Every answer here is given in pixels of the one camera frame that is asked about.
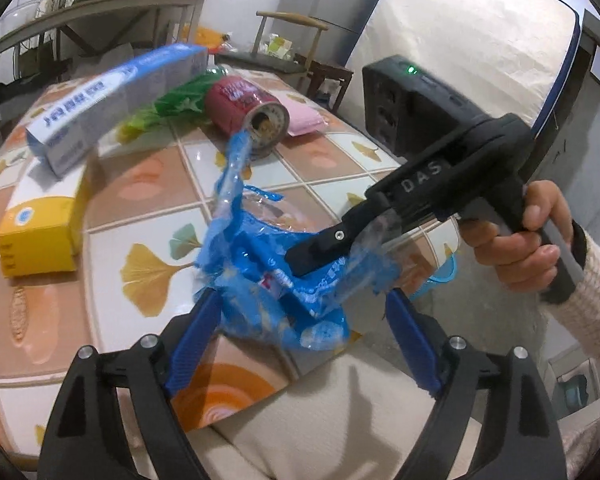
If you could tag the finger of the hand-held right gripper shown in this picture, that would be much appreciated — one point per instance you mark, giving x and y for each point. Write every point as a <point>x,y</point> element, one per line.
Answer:
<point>325,245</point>

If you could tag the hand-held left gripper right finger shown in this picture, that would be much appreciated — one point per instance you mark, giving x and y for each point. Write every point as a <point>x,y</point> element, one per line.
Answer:
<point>410,345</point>

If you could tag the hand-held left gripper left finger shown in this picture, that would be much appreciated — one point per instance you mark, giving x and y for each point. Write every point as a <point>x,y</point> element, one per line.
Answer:
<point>190,345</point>

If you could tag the blue plastic wrapper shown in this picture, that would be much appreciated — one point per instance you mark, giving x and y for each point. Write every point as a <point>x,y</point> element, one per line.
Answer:
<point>310,295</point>

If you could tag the blue mesh waste basket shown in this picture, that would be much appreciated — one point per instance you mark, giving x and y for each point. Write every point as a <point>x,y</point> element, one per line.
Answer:
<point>447,272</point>

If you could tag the yellow and white medicine box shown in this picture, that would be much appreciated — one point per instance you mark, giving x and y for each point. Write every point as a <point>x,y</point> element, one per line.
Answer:
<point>35,240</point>

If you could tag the person's right hand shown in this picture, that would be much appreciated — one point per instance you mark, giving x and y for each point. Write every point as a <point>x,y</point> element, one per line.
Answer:
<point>510,255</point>

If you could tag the dark wooden stool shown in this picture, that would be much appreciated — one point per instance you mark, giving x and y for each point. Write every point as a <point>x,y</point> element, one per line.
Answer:
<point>330,67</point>

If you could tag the white mattress with blue edge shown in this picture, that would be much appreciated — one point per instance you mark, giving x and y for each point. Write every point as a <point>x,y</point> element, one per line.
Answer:
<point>480,20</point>

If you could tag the pink packet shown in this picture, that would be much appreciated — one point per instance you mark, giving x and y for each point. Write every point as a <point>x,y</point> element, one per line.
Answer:
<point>302,115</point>

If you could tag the red tin can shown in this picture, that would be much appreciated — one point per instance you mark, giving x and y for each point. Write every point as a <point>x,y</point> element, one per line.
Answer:
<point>230,105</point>

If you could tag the green and white bag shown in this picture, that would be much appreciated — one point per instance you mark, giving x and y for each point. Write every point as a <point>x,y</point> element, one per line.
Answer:
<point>277,46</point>

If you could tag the wooden chair with dark seat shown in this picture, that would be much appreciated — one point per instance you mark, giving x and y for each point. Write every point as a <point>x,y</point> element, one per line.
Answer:
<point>285,17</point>

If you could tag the green plastic wrapper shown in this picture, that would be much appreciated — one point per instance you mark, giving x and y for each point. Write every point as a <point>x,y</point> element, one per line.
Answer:
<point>180,100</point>

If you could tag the orange plastic bag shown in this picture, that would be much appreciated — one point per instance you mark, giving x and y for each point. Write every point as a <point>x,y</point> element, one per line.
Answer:
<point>210,37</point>

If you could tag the long blue and white box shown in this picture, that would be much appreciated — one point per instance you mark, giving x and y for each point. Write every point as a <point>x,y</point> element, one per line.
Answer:
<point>105,100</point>

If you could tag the dark cloth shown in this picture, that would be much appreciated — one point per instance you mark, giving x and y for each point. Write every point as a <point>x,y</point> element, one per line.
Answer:
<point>2,97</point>

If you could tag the white metal desk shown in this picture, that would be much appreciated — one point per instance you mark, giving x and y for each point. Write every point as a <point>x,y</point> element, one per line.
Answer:
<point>105,5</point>

